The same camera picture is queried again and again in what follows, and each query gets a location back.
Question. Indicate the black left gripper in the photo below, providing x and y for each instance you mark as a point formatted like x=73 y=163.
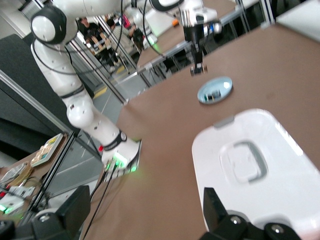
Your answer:
x=197 y=50

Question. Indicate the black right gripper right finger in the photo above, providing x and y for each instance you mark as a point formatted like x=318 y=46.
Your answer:
x=212 y=207

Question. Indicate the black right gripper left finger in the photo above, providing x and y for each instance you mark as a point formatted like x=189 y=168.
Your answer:
x=72 y=207

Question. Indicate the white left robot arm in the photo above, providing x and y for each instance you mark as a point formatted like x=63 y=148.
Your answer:
x=77 y=117

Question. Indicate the tray box with colourful items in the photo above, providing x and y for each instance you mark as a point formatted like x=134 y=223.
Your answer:
x=46 y=151

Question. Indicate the white lunch box grey clips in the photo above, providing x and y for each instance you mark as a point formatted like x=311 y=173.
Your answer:
x=287 y=190

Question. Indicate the light blue round plate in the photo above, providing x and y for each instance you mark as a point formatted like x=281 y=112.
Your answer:
x=222 y=85

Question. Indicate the white power strip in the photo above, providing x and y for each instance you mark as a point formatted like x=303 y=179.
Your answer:
x=10 y=202

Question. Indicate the person in dark clothes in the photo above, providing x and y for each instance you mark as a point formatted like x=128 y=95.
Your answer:
x=137 y=36

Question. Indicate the stack of tape rolls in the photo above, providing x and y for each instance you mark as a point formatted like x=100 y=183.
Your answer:
x=15 y=172

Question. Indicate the person in striped shirt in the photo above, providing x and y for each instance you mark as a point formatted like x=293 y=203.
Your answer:
x=116 y=32

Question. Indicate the white neighbouring table top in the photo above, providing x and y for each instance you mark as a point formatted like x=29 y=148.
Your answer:
x=300 y=20

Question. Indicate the person in black shirt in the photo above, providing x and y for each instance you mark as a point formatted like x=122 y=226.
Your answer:
x=91 y=31

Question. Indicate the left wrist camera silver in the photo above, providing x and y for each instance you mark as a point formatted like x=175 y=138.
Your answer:
x=215 y=28

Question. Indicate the aluminium frame rail with bracket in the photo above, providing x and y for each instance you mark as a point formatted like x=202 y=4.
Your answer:
x=268 y=12

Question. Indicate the silver aluminium frame post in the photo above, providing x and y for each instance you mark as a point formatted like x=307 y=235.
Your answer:
x=30 y=98

